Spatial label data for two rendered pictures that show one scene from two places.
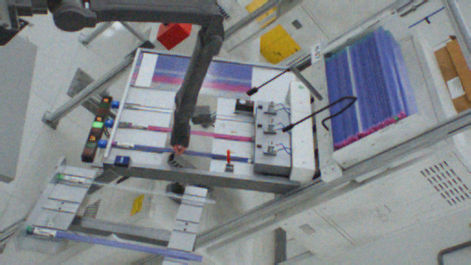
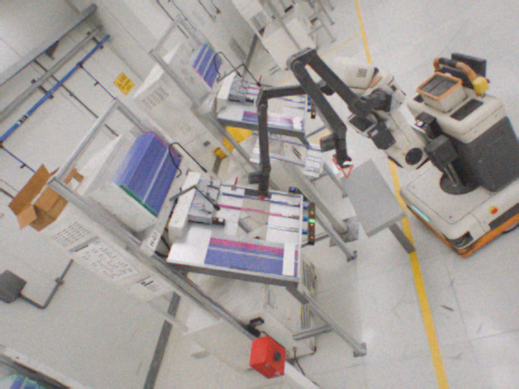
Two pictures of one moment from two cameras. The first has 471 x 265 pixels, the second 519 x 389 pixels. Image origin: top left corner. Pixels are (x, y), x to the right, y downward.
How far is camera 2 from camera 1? 3.29 m
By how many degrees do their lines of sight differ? 94
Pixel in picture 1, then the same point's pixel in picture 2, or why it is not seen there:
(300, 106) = (183, 207)
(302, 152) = (193, 180)
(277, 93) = (189, 239)
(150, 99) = (283, 234)
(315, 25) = not seen: outside the picture
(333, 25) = not seen: outside the picture
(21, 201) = (349, 282)
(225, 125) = (232, 215)
